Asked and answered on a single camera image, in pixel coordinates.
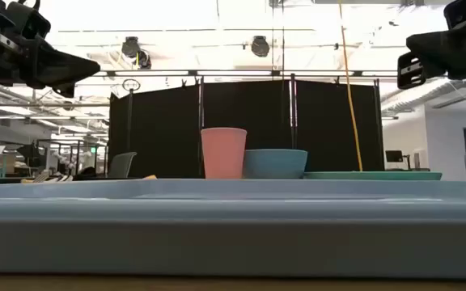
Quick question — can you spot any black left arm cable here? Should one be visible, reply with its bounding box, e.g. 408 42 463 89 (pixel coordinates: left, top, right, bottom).
17 0 42 12

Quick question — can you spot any blue bowl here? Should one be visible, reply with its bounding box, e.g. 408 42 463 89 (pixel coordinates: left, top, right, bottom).
242 149 309 180

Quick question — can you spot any yellow hanging cable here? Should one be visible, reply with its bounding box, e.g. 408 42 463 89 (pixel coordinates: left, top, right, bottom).
337 0 364 172

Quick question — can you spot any grey office chair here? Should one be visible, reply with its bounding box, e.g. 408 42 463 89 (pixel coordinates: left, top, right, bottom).
107 151 138 179

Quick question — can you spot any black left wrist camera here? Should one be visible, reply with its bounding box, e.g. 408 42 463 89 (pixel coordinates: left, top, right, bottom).
5 1 52 40

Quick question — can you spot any pink plastic cup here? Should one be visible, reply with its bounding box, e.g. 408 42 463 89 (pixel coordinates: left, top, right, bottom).
200 127 248 180

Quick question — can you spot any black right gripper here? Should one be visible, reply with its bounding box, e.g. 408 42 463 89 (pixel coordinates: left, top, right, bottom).
396 15 466 91

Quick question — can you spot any blue plastic tray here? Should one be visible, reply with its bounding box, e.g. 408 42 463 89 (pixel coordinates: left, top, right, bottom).
0 178 466 280

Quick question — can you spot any black partition pole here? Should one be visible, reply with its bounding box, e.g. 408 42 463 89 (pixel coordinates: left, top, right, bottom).
197 75 205 179
289 73 299 150

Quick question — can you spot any teal plate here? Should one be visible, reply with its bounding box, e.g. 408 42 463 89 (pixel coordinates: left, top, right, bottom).
302 171 443 181

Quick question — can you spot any round sign on pole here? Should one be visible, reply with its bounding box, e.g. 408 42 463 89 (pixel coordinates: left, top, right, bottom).
121 78 142 154

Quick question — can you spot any black ceiling cable reel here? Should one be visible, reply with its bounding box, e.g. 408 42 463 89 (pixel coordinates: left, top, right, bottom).
250 35 271 58
120 36 153 70

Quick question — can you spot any small black monitor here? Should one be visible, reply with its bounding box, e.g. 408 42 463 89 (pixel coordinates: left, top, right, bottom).
384 150 405 164

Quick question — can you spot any black partition panel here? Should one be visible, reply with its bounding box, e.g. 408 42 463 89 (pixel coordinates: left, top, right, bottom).
108 83 201 179
295 79 385 173
202 79 294 179

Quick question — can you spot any long ceiling light bar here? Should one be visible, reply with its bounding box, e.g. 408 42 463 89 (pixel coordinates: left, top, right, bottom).
95 69 400 78

